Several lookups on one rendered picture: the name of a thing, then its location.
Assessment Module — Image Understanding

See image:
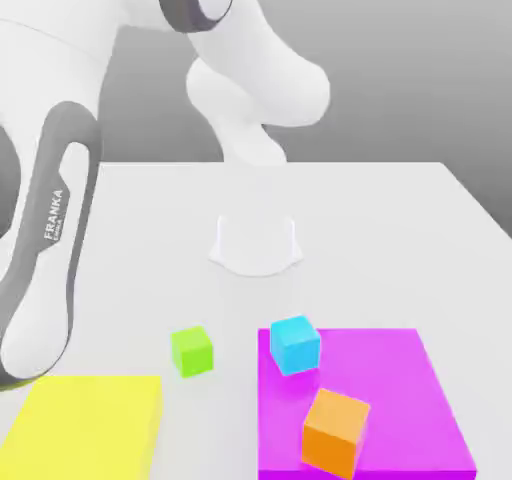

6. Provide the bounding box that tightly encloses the small cyan cube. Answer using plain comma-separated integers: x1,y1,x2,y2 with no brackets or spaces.
269,314,322,378

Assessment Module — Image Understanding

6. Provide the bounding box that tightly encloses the small green cube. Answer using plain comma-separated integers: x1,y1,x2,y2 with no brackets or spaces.
170,324,215,379

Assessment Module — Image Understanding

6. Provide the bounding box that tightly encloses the small orange cube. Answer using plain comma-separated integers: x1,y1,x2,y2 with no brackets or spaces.
300,387,372,480

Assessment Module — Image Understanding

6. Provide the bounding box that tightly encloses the large magenta box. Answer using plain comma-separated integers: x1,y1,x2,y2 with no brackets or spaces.
256,327,479,480

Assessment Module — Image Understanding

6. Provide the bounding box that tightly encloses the large yellow box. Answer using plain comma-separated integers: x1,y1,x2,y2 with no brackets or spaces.
0,374,163,480

